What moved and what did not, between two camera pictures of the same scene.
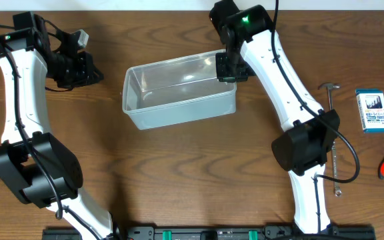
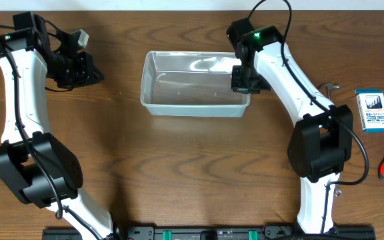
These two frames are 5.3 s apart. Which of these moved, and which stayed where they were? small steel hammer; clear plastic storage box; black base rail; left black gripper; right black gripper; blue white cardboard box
Moved: right black gripper; clear plastic storage box
Stayed: blue white cardboard box; black base rail; left black gripper; small steel hammer
